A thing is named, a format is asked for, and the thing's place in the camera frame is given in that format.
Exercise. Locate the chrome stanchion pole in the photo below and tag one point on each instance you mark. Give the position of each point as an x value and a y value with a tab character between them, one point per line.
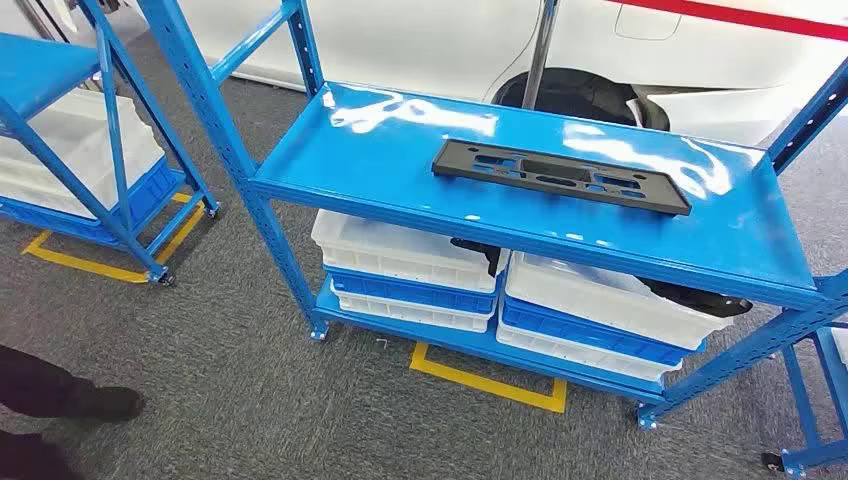
538	53

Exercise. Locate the black plastic plate frame part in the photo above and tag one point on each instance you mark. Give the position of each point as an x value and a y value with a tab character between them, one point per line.
457	164

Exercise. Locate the white car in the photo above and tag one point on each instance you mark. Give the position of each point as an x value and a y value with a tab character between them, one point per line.
411	40

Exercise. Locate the black plastic car part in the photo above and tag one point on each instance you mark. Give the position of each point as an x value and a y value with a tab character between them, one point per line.
480	255
702	301

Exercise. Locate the person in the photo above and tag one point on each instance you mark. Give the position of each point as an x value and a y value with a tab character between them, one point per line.
53	391

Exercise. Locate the white plastic crate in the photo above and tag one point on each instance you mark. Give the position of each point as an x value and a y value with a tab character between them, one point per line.
841	348
576	356
411	314
583	298
397	255
73	152

